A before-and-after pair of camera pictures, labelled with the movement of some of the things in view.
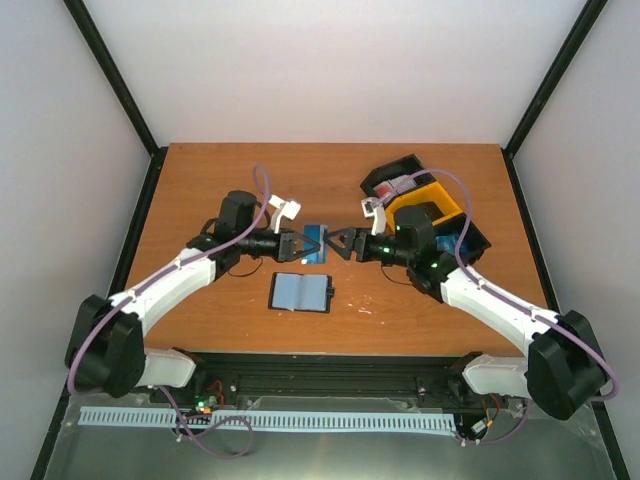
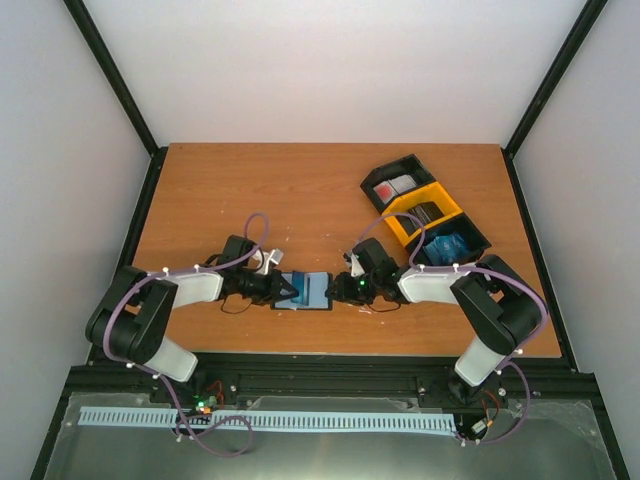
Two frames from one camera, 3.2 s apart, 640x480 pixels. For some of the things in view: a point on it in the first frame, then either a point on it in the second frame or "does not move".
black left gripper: (286, 246) to (275, 281)
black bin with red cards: (394, 178) does not move
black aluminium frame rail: (84, 20) does not move
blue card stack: (449, 243) does not move
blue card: (316, 233) to (298, 283)
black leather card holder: (301, 292) does not move
